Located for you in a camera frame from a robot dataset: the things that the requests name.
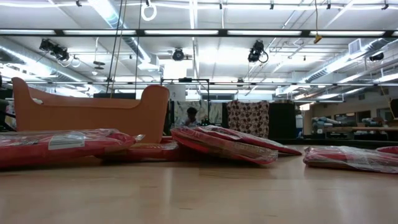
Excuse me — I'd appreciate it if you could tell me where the person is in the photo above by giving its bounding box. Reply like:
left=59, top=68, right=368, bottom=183
left=180, top=107, right=200, bottom=128

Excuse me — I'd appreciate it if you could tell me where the patterned brown white cloth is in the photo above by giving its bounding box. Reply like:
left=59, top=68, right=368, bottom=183
left=226, top=100, right=270, bottom=139

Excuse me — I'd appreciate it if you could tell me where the black cabinet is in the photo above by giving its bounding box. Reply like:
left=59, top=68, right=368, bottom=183
left=268, top=102, right=297, bottom=139

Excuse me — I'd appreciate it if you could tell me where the black crossbar with lights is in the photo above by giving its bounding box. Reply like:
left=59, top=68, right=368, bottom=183
left=0, top=29, right=398, bottom=39

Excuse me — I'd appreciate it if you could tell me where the black flat monitor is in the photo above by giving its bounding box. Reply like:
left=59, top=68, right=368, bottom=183
left=93, top=92, right=137, bottom=100

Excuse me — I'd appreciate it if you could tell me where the orange plastic basket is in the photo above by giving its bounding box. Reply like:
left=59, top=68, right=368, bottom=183
left=11, top=77, right=170, bottom=144

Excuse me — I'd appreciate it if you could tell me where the black hanging cable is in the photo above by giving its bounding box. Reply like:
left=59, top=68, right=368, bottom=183
left=105, top=0, right=124, bottom=94

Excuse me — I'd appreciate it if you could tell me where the white cable ring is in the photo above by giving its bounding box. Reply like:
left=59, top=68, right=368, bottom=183
left=141, top=0, right=158, bottom=22

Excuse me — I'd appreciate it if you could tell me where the silver air duct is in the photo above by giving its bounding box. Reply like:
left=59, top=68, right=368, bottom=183
left=88, top=0, right=153, bottom=63

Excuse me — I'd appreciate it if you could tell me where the yellow hanging cord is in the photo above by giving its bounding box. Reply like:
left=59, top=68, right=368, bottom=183
left=313, top=0, right=323, bottom=44

